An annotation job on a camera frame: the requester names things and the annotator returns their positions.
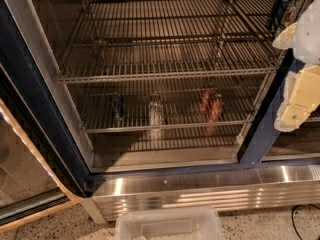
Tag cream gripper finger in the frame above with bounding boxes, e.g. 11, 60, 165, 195
272, 23, 297, 50
274, 64, 320, 132

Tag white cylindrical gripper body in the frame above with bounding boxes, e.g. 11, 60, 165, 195
293, 0, 320, 65

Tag blue pepsi can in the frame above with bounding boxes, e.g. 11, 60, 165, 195
111, 94, 124, 120

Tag white can top shelf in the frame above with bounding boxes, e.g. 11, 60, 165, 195
275, 0, 300, 36

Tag dark blue can top shelf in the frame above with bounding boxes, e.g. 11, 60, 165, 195
265, 0, 292, 31

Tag red soda can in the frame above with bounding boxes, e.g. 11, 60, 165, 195
209, 93, 224, 122
200, 89, 213, 113

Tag red soda can rear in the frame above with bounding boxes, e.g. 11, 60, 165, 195
200, 89, 213, 113

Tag stainless steel fridge base grille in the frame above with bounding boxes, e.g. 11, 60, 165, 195
92, 164, 320, 221

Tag glass fridge door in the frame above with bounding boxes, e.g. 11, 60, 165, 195
0, 74, 81, 232

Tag clear glass bottle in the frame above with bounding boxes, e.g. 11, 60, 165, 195
149, 94, 163, 132

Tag clear plastic bin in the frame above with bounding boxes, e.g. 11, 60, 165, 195
115, 206, 224, 240

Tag black cable on floor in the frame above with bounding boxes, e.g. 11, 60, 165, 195
291, 203, 320, 240

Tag upper wire fridge shelf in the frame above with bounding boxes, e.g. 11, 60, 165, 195
78, 0, 273, 45

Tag wire fridge shelf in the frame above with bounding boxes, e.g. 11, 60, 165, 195
78, 0, 273, 45
79, 83, 264, 134
58, 35, 279, 84

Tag middle wire fridge shelf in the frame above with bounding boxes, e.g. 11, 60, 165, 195
58, 35, 279, 84

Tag bottom wire fridge shelf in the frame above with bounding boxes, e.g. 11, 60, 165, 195
79, 83, 264, 134

